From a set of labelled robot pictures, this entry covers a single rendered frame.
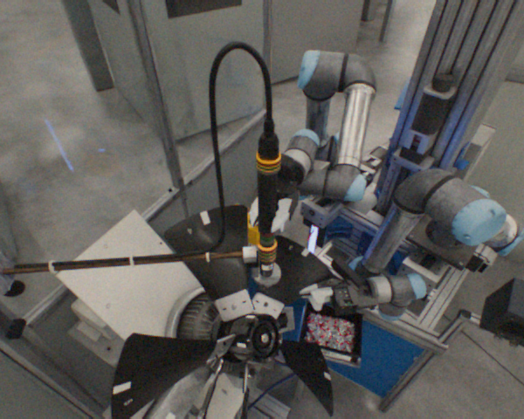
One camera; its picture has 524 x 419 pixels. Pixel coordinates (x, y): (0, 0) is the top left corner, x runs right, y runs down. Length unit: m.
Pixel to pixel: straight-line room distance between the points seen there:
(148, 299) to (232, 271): 0.28
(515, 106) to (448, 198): 1.55
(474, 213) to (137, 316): 0.89
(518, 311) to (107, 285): 1.08
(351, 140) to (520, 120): 1.58
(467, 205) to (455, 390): 1.63
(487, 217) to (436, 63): 0.66
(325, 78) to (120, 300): 0.88
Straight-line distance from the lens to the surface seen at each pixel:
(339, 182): 0.93
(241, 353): 0.91
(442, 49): 1.37
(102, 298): 0.99
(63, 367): 1.44
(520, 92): 2.39
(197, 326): 0.99
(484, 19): 1.32
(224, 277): 0.89
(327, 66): 1.14
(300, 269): 1.07
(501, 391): 2.52
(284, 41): 4.70
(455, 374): 2.44
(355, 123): 1.03
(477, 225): 0.90
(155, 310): 1.05
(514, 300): 1.16
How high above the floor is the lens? 2.05
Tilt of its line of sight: 46 degrees down
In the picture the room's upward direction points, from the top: straight up
